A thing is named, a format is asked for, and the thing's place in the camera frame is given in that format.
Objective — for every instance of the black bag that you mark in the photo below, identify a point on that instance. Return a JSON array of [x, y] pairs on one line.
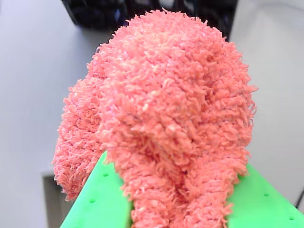
[[95, 14]]

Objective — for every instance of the fluffy pink-orange sock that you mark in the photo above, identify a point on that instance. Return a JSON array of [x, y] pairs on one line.
[[166, 107]]

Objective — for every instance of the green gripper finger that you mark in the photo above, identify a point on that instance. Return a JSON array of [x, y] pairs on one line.
[[99, 202], [261, 209]]

